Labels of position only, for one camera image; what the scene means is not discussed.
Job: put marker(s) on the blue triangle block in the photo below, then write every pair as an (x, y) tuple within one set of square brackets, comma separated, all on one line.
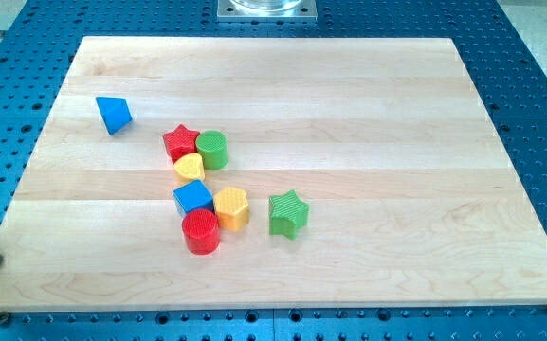
[(114, 112)]

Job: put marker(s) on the green star block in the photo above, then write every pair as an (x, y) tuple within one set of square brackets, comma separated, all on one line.
[(288, 214)]

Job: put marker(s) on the yellow hexagon block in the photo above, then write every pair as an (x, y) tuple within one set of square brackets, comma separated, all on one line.
[(232, 208)]

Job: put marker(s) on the green cylinder block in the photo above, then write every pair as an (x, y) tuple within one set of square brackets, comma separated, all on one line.
[(212, 145)]

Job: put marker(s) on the blue cube block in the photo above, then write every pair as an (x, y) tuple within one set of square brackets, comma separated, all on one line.
[(191, 196)]

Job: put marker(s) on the yellow heart block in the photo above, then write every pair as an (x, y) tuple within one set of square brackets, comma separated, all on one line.
[(189, 167)]

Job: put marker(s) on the red cylinder block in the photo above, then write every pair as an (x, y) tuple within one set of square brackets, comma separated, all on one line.
[(201, 231)]

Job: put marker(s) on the red star block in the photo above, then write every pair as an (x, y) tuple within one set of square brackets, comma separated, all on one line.
[(180, 142)]

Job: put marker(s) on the light wooden board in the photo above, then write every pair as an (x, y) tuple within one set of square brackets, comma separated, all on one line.
[(413, 198)]

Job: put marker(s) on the left brass board stop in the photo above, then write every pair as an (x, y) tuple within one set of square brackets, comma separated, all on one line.
[(4, 318)]

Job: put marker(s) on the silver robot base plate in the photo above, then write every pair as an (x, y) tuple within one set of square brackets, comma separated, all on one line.
[(244, 11)]

